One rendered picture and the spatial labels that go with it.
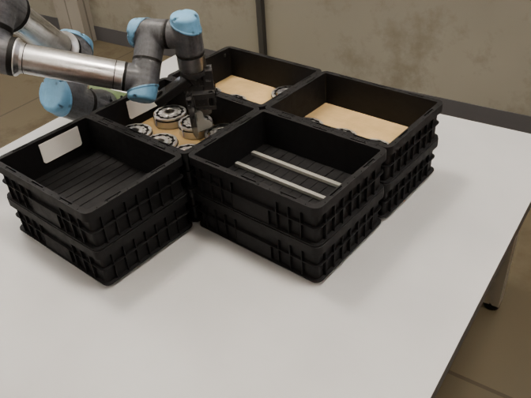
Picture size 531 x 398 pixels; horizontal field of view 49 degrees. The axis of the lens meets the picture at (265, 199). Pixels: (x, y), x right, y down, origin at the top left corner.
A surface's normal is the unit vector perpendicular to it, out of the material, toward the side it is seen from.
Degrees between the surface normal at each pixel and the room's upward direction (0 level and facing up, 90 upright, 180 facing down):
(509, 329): 0
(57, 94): 57
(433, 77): 90
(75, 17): 90
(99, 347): 0
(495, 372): 0
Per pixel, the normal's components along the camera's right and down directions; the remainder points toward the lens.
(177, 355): -0.06, -0.81
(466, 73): -0.56, 0.51
